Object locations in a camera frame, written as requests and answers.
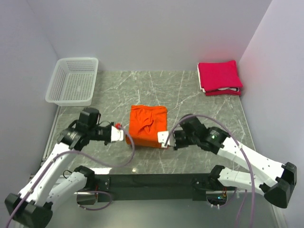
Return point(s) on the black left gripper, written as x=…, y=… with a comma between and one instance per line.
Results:
x=106, y=141

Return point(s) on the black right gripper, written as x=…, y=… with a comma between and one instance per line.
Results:
x=177, y=144

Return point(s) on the orange t-shirt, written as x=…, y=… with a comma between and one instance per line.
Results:
x=145, y=123

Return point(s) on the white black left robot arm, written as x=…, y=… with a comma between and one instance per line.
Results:
x=35, y=204

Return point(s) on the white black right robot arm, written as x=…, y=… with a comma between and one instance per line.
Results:
x=275, y=181

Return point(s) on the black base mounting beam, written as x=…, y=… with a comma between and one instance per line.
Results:
x=155, y=186

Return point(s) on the white plastic basket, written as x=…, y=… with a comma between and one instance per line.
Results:
x=73, y=81

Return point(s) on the folded pink t-shirt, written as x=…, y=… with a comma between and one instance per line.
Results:
x=219, y=76

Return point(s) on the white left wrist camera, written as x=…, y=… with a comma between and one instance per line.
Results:
x=117, y=133

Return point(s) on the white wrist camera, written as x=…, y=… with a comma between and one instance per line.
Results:
x=166, y=139
x=117, y=133

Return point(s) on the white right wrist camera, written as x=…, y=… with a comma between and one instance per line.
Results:
x=166, y=139

